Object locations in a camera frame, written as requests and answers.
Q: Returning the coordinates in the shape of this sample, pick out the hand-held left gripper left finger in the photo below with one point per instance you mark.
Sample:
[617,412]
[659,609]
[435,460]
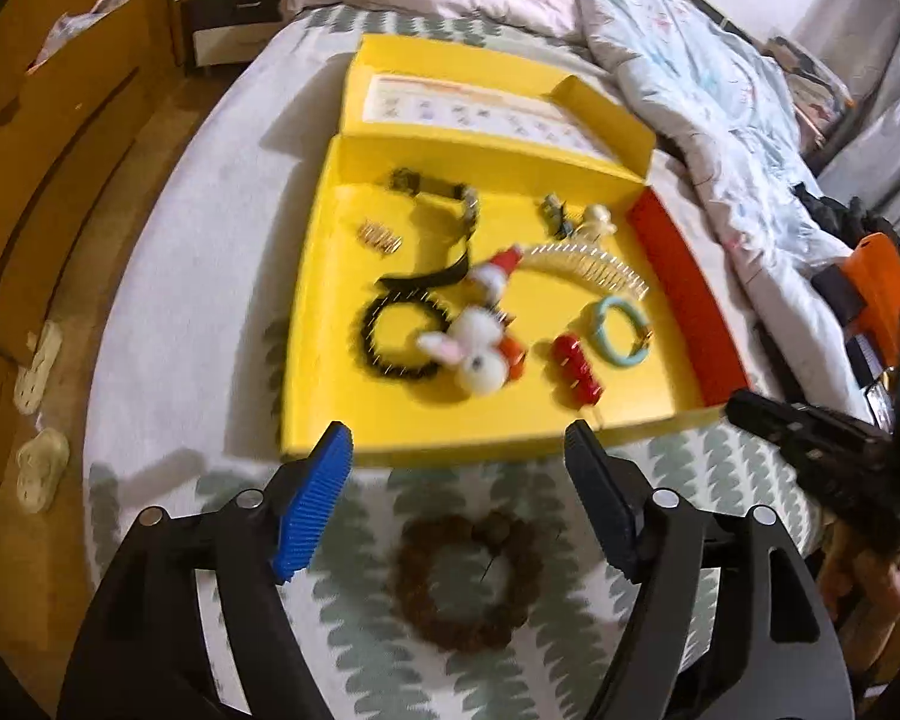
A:
[311,502]

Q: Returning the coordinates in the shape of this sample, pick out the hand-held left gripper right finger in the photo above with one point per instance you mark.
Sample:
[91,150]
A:
[604,499]

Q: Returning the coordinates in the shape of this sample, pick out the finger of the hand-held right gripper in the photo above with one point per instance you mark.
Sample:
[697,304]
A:
[810,427]

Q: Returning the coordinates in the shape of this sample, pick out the yellow cardboard box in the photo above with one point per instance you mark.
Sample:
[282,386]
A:
[390,390]

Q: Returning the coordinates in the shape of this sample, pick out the clear pearl hair comb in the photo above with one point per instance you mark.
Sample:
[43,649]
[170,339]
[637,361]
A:
[585,262]

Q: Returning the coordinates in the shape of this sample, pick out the person's right hand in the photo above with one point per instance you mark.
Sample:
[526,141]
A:
[866,577]

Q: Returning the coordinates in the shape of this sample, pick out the black cloth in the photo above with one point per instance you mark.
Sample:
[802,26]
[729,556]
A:
[832,210]

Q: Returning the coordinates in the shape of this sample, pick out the red hair clip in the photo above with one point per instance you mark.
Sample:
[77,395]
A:
[577,371]

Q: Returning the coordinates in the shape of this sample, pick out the brown fuzzy scrunchie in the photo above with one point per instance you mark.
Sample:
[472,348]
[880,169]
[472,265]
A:
[420,600]

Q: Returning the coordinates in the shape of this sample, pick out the white rabbit plush charm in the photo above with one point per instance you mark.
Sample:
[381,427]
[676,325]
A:
[472,352]

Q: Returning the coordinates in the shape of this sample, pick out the red-hatted duck plush charm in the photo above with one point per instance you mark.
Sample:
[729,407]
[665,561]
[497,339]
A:
[495,274]

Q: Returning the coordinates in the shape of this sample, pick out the light blue printed quilt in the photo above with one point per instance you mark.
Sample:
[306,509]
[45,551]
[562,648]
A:
[705,97]

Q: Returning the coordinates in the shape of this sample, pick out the cream slipper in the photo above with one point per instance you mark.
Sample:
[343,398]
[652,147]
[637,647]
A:
[41,469]
[37,367]

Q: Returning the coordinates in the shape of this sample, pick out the gold hair clip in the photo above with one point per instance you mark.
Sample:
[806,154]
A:
[380,237]

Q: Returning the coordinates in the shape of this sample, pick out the cream flower hair clip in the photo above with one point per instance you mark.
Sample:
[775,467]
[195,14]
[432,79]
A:
[598,221]

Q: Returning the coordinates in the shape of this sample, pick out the small blue hair clip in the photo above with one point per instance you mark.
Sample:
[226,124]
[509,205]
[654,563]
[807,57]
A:
[557,216]

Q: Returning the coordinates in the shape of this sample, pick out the wooden wardrobe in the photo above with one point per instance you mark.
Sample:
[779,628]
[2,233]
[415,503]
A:
[37,127]

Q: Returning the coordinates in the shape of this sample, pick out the bedside cabinet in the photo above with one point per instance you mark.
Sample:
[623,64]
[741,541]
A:
[232,22]

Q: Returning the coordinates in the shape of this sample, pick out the white plastic bag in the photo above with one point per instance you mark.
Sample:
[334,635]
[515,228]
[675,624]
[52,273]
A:
[75,26]

